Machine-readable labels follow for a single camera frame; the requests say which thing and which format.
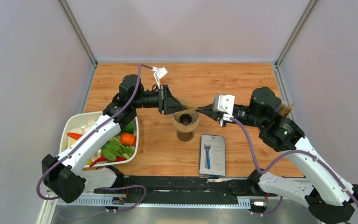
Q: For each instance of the razor retail package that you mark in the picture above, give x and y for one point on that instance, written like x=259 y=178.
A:
x=212 y=155

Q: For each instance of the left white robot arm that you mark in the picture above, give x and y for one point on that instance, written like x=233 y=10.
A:
x=63 y=174

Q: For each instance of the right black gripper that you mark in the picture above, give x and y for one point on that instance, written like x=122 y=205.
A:
x=208 y=111

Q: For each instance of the green bok choy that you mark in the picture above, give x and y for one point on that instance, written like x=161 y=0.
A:
x=131 y=128

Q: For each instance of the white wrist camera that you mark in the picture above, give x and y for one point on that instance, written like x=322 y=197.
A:
x=158 y=74
x=223 y=100

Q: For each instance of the orange toy carrot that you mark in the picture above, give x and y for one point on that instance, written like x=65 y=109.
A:
x=75 y=136

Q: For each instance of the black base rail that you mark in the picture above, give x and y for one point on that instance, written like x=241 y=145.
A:
x=183 y=190

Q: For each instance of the orange toy pumpkin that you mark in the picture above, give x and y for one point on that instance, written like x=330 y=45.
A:
x=128 y=139

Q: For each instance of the orange coffee filter box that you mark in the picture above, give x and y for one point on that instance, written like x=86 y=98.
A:
x=285 y=108

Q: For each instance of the white vegetable tray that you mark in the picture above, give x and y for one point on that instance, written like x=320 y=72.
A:
x=82 y=121

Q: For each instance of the glass ribbed coffee dripper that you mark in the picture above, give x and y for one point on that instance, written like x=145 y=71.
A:
x=186 y=118

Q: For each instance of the round wooden dripper stand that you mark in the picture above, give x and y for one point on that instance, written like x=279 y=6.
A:
x=185 y=128

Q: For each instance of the green leafy vegetable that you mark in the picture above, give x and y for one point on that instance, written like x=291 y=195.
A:
x=114 y=150

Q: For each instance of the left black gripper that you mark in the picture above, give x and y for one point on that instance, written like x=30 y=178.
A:
x=167 y=103

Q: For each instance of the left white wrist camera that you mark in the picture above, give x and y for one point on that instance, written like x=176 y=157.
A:
x=158 y=74

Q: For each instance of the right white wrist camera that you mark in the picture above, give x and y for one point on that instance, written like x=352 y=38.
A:
x=223 y=100

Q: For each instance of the red chili pepper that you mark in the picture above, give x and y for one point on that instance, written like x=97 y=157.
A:
x=101 y=159

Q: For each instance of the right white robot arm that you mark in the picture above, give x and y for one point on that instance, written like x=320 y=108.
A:
x=327 y=196

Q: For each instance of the brown paper coffee filter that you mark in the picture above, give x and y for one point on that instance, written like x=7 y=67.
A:
x=187 y=105

